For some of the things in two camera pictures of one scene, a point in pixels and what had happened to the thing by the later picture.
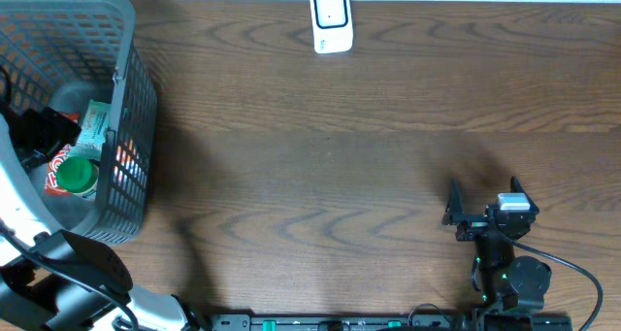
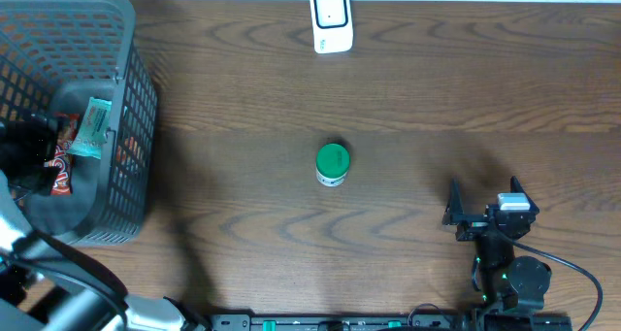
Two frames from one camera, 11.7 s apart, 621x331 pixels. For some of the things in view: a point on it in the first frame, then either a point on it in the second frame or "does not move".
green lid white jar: (79, 176) → (332, 165)
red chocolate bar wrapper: (51, 186) does not move
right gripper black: (473, 224) does not move
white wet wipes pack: (90, 138) does not move
